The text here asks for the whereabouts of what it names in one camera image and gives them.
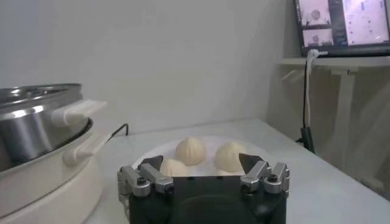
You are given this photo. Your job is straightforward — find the black power adapter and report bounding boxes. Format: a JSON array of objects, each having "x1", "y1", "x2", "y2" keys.
[{"x1": 300, "y1": 126, "x2": 316, "y2": 155}]

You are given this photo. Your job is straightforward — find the black laptop cable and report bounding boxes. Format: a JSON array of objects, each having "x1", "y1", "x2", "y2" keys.
[{"x1": 301, "y1": 59, "x2": 308, "y2": 128}]

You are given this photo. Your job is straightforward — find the dark grey open laptop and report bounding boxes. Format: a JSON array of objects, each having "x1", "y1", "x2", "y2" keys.
[{"x1": 294, "y1": 0, "x2": 390, "y2": 58}]

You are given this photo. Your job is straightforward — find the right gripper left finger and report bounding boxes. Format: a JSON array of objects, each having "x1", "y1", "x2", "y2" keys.
[{"x1": 117, "y1": 155, "x2": 175, "y2": 198}]

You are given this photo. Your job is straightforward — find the stainless steel steamer pot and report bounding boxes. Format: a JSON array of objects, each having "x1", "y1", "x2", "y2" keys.
[{"x1": 0, "y1": 83, "x2": 107, "y2": 173}]

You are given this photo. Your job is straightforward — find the white round plate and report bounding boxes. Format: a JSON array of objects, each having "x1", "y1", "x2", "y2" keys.
[{"x1": 131, "y1": 135, "x2": 275, "y2": 177}]

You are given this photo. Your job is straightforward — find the white side table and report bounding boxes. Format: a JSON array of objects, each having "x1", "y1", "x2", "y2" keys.
[{"x1": 275, "y1": 56, "x2": 390, "y2": 189}]

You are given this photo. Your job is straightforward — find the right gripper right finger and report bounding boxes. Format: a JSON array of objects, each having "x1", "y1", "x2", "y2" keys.
[{"x1": 238, "y1": 153, "x2": 291, "y2": 195}]

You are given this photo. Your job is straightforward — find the white laptop cable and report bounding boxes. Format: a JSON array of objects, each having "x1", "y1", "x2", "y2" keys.
[{"x1": 305, "y1": 49, "x2": 328, "y2": 128}]

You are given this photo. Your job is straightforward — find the white steamed baozi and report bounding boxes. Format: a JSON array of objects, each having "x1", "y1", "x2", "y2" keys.
[
  {"x1": 214, "y1": 141, "x2": 247, "y2": 173},
  {"x1": 160, "y1": 158, "x2": 191, "y2": 177},
  {"x1": 175, "y1": 136, "x2": 207, "y2": 167}
]

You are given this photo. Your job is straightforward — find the black cooker power cord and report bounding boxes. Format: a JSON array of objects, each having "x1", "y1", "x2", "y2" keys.
[{"x1": 106, "y1": 123, "x2": 129, "y2": 142}]

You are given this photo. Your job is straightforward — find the cream electric cooker base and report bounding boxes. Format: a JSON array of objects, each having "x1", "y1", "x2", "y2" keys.
[{"x1": 0, "y1": 117, "x2": 111, "y2": 224}]

